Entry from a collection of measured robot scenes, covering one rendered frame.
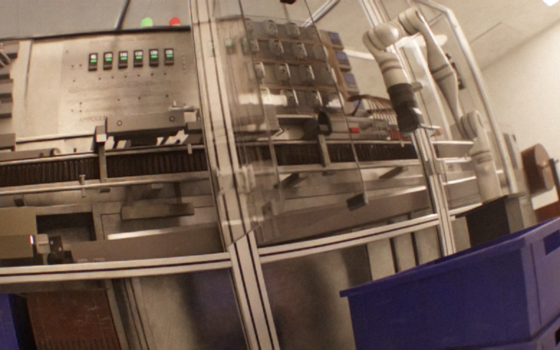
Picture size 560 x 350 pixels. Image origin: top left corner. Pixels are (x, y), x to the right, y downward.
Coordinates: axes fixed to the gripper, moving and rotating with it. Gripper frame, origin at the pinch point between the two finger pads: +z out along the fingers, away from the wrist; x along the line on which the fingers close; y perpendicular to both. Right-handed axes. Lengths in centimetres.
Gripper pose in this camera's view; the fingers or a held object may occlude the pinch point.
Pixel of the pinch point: (424, 152)
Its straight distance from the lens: 120.6
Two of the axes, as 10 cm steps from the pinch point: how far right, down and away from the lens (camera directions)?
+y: -8.0, 0.2, -6.1
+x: 5.7, -3.0, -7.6
